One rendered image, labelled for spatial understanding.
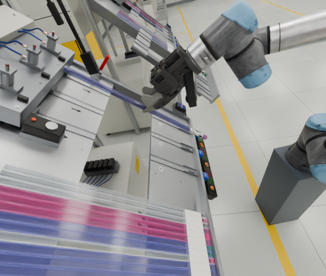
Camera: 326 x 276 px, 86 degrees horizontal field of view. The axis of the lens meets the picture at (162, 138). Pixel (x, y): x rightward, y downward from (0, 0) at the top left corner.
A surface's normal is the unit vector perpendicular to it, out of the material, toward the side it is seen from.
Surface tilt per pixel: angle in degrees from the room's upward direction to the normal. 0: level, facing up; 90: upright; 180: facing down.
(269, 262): 0
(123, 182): 0
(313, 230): 0
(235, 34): 81
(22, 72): 43
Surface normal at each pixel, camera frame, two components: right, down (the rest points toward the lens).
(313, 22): -0.49, 0.03
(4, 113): 0.02, 0.71
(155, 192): 0.53, -0.60
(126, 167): -0.20, -0.69
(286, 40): -0.35, 0.66
